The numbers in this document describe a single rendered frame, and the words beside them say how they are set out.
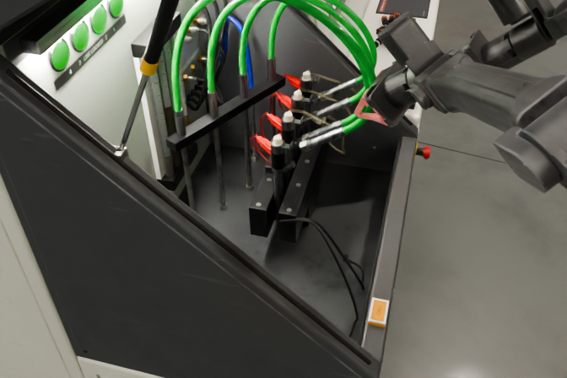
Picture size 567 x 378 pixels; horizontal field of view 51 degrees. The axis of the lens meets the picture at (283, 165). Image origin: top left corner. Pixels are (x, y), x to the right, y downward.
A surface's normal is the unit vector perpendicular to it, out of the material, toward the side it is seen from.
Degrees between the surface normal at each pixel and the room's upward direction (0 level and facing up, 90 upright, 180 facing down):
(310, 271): 0
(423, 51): 63
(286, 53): 90
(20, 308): 90
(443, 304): 0
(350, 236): 0
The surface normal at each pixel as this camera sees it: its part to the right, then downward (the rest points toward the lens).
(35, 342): -0.25, 0.62
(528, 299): -0.01, -0.76
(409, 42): -0.04, 0.18
